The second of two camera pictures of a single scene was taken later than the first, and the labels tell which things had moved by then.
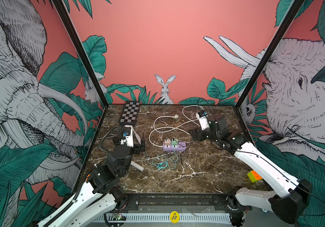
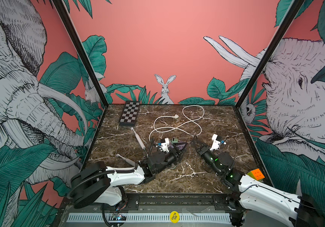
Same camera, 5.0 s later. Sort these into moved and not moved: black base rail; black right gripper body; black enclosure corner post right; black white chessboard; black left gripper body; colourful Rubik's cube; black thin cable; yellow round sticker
Moved: black left gripper body; black thin cable; black right gripper body
Not moved: black white chessboard; colourful Rubik's cube; yellow round sticker; black enclosure corner post right; black base rail
